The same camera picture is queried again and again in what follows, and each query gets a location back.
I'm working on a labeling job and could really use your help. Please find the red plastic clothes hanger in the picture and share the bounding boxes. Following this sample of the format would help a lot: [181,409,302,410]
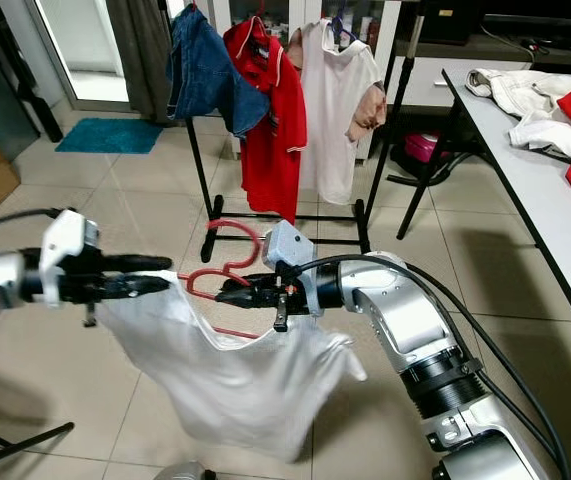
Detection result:
[178,218,266,339]

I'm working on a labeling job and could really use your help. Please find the plain white shirt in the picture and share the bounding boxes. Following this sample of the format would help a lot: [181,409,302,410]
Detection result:
[95,283,368,463]

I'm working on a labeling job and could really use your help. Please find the red polo shirt white trim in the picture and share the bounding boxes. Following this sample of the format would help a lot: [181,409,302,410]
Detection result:
[222,15,309,223]

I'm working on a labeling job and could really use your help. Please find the blue plastic clothes hanger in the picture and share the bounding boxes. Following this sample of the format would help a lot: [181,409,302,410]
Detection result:
[330,10,358,43]

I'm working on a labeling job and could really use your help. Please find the chrome and black clothes rack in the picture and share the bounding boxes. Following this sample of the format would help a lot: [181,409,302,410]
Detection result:
[170,0,426,263]

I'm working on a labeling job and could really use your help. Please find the teal floor mat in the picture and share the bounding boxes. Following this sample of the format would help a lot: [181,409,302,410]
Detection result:
[55,118,154,154]

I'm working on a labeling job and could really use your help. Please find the silver robot leg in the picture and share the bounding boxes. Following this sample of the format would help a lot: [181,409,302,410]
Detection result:
[153,460,211,480]

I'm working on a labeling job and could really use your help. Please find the white shirt with peach sleeves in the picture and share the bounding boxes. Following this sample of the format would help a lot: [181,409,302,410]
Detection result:
[287,18,388,206]

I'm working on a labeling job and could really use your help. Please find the blue denim garment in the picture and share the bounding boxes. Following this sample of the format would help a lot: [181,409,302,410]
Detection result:
[165,5,271,139]

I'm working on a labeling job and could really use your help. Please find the grey flat panel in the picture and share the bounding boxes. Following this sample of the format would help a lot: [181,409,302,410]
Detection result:
[0,65,41,161]

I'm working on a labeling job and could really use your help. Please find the dark grey curtain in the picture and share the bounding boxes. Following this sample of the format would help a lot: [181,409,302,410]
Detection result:
[105,0,176,126]

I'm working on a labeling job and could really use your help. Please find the magenta canister vacuum cleaner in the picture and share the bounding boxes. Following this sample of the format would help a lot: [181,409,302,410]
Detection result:
[403,130,443,164]

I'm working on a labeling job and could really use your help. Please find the white framed glass door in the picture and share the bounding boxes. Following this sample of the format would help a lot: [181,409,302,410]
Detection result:
[25,0,126,109]

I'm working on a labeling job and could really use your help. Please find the low white drawer cabinet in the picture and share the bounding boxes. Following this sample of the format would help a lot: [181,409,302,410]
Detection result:
[390,10,571,106]

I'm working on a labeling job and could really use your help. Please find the white glass door cabinet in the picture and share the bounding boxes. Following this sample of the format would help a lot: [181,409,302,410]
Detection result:
[175,0,404,161]

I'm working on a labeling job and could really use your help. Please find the cream jacket with stitched seams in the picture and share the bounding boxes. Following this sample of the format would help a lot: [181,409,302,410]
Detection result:
[465,68,571,161]

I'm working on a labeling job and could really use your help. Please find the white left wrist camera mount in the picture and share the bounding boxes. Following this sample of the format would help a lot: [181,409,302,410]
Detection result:
[39,208,101,304]

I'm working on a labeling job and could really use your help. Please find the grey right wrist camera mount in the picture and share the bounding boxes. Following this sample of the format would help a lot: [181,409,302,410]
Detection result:
[263,220,321,319]

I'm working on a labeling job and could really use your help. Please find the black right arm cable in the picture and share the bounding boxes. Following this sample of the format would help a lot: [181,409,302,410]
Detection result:
[290,255,571,480]

